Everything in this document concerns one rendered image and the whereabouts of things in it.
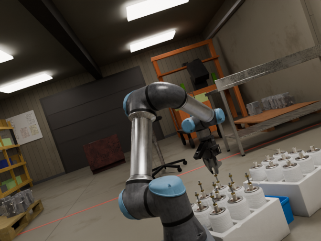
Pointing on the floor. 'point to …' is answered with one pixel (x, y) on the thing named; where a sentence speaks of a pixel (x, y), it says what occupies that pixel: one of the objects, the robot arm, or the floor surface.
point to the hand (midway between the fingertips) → (213, 172)
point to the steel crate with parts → (104, 154)
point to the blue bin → (285, 207)
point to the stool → (162, 156)
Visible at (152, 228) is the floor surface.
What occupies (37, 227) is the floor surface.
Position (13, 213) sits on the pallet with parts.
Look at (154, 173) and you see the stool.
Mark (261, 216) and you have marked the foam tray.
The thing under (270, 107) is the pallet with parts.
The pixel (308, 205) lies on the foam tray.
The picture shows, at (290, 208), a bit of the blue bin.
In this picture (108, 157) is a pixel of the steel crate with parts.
